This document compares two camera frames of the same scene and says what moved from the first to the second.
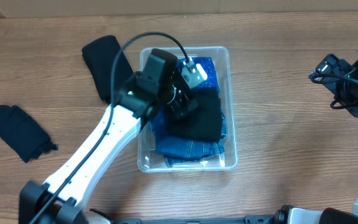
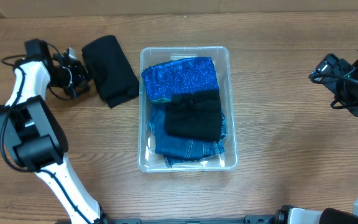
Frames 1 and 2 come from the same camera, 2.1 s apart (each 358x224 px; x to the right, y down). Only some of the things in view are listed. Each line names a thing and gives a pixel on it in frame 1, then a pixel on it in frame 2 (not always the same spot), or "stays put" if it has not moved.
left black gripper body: x=182 y=106 → x=81 y=73
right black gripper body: x=357 y=98 stays put
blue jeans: x=175 y=149 stays put
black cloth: x=205 y=123 stays put
